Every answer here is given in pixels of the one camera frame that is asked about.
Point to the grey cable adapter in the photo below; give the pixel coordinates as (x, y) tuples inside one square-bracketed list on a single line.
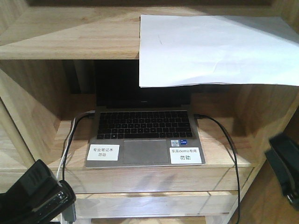
[(69, 215)]

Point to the black orange stapler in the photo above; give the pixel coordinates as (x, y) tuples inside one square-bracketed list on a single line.
[(36, 197)]

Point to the wooden shelf unit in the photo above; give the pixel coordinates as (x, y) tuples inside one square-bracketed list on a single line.
[(36, 108)]

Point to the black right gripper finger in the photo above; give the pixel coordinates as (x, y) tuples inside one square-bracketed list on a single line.
[(283, 157)]

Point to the grey laptop computer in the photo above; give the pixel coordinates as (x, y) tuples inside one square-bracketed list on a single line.
[(140, 127)]

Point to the white paper sheet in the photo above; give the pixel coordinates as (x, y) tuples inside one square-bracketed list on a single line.
[(191, 50)]

